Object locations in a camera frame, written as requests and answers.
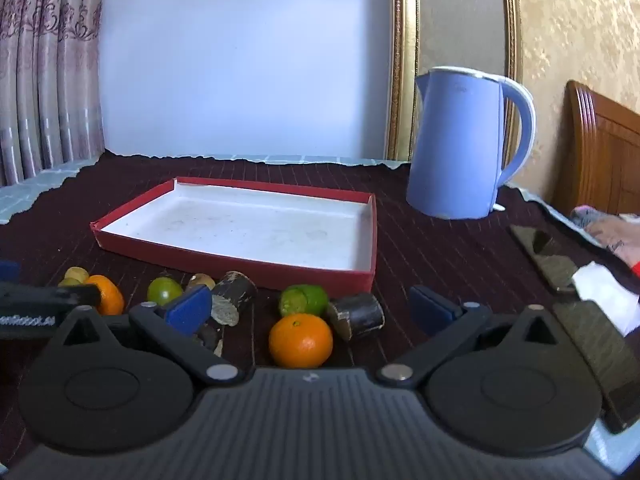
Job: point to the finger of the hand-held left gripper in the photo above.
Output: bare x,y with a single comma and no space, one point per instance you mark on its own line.
7,270
50,297

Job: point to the stubby dark sugarcane piece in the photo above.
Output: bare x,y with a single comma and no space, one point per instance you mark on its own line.
212,340

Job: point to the gold wall frame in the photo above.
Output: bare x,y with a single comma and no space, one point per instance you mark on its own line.
404,60

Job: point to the pink patterned curtain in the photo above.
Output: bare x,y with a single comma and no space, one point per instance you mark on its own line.
45,70

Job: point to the pink patterned cloth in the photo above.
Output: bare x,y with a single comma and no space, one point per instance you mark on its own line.
610,235

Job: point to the large orange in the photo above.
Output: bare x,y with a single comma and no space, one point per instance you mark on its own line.
301,341

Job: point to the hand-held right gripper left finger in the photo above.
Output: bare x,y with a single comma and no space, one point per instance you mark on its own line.
189,310

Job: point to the small brownish round fruit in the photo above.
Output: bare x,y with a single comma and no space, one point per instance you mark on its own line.
202,279

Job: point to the red cardboard box tray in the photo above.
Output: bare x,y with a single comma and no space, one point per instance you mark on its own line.
240,225

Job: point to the dark striped cloth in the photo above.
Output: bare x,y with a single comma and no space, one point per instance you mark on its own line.
440,260

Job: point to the green citrus fruit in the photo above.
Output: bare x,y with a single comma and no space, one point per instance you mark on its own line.
305,299

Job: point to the thick dark sugarcane piece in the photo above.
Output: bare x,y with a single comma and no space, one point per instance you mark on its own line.
237,292

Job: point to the yellowish green tomato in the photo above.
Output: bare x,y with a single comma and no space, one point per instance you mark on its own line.
77,274

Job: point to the white tissue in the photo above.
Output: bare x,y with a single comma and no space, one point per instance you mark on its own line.
607,287

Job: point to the wooden headboard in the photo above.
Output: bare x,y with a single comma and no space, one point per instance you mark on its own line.
597,150

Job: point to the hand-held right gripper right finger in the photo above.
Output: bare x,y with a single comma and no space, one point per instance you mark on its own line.
431,310

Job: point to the small orange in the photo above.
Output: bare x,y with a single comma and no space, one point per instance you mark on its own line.
112,298

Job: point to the blue electric kettle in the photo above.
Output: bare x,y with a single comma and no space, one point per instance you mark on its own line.
452,150

